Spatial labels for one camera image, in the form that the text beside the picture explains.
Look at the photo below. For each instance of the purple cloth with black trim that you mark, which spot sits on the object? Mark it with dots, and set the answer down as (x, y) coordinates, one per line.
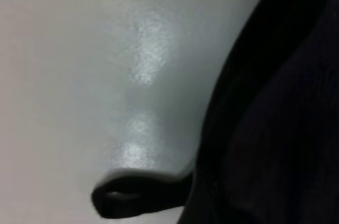
(278, 128)

